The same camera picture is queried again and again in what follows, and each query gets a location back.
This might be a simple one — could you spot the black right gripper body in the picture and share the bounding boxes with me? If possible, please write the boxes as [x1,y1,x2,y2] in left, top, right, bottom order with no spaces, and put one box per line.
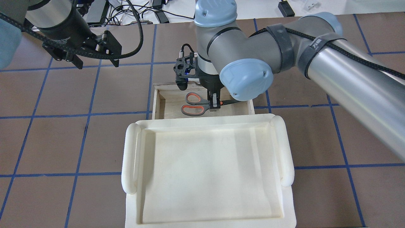
[199,74,224,95]

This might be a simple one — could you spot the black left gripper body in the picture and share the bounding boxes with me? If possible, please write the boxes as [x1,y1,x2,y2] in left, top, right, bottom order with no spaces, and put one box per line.
[41,6,103,54]

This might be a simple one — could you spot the red grey handled scissors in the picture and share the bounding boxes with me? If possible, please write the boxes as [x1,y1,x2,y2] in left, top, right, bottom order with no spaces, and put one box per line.
[181,92,240,117]

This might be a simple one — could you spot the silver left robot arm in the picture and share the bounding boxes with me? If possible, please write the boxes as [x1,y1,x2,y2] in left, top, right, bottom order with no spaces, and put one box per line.
[1,0,122,69]

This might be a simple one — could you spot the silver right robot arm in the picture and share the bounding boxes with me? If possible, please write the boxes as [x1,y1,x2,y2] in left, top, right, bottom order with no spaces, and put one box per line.
[194,0,405,159]

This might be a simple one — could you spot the wooden drawer box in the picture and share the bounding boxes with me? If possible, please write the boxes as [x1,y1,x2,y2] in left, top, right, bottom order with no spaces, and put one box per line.
[152,82,255,119]

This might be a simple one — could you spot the white plastic tray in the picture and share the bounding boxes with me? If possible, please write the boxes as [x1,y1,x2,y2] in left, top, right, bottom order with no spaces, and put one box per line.
[121,114,297,228]

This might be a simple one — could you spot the black power adapter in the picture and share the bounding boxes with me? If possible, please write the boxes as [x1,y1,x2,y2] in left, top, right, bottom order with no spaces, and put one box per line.
[278,0,295,17]

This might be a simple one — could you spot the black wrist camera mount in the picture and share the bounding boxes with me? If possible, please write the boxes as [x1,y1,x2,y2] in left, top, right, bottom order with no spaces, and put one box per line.
[173,52,198,91]

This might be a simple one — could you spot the black braided cable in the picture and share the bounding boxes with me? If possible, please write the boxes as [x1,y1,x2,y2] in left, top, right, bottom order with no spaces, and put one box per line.
[0,0,144,60]

